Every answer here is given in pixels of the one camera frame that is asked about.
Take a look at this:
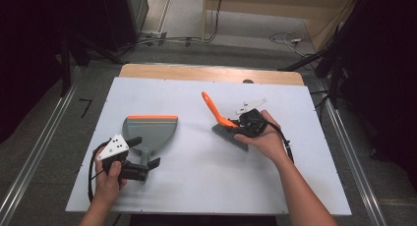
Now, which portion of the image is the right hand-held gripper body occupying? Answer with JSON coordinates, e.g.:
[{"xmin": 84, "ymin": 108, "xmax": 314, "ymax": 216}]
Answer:
[{"xmin": 235, "ymin": 98, "xmax": 268, "ymax": 139}]

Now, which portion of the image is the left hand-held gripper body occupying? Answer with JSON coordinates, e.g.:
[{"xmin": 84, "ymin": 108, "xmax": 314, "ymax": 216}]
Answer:
[{"xmin": 96, "ymin": 134, "xmax": 149, "ymax": 182}]

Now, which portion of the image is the grey dustpan with orange edge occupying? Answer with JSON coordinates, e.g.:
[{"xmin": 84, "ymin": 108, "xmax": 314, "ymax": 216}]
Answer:
[{"xmin": 121, "ymin": 114, "xmax": 179, "ymax": 185}]

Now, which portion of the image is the orange brush with grey bristles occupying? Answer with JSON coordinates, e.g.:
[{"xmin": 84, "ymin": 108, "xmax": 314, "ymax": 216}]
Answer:
[{"xmin": 201, "ymin": 90, "xmax": 250, "ymax": 152}]

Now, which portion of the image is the person's right hand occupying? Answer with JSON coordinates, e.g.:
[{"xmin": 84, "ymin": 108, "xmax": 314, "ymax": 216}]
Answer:
[{"xmin": 233, "ymin": 109, "xmax": 291, "ymax": 166}]

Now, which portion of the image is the person's left hand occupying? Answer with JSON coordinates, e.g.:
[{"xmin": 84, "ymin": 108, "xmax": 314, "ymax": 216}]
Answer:
[{"xmin": 93, "ymin": 146, "xmax": 128, "ymax": 204}]

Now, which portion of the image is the white work board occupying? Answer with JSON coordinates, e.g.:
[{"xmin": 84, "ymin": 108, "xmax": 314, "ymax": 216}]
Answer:
[{"xmin": 64, "ymin": 76, "xmax": 352, "ymax": 216}]

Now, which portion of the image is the wooden table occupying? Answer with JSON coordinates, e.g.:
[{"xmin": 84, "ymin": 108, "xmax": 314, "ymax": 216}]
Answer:
[{"xmin": 118, "ymin": 63, "xmax": 305, "ymax": 86}]

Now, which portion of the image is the black stand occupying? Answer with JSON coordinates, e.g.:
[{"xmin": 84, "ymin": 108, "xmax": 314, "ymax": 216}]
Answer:
[
  {"xmin": 58, "ymin": 30, "xmax": 124, "ymax": 98},
  {"xmin": 277, "ymin": 21, "xmax": 348, "ymax": 110}
]

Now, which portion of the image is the light wooden shelf unit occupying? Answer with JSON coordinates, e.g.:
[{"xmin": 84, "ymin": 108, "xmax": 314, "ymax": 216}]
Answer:
[{"xmin": 202, "ymin": 0, "xmax": 362, "ymax": 53}]

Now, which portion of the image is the dark cabinet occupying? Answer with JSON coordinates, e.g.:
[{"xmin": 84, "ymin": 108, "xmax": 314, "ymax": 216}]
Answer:
[{"xmin": 99, "ymin": 0, "xmax": 150, "ymax": 52}]

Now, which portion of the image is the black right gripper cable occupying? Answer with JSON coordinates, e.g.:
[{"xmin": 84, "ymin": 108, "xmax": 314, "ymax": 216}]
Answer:
[{"xmin": 262, "ymin": 119, "xmax": 295, "ymax": 164}]

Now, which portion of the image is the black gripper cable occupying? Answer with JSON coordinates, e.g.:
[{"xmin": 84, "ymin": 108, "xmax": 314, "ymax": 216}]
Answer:
[
  {"xmin": 262, "ymin": 119, "xmax": 295, "ymax": 164},
  {"xmin": 87, "ymin": 139, "xmax": 114, "ymax": 204}
]

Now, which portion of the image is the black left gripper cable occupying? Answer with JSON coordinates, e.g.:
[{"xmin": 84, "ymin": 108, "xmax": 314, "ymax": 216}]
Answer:
[{"xmin": 87, "ymin": 139, "xmax": 114, "ymax": 204}]

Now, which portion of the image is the metal floor rail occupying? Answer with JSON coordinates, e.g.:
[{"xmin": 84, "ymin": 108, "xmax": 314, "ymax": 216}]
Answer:
[
  {"xmin": 314, "ymin": 80, "xmax": 389, "ymax": 226},
  {"xmin": 0, "ymin": 65, "xmax": 84, "ymax": 226}
]

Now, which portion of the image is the white floor cable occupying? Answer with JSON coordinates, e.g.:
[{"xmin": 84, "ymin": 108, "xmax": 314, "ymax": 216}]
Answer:
[{"xmin": 268, "ymin": 31, "xmax": 308, "ymax": 58}]

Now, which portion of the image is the black hanging cable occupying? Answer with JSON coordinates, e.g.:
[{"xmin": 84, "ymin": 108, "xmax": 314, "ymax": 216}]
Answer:
[{"xmin": 203, "ymin": 0, "xmax": 225, "ymax": 43}]

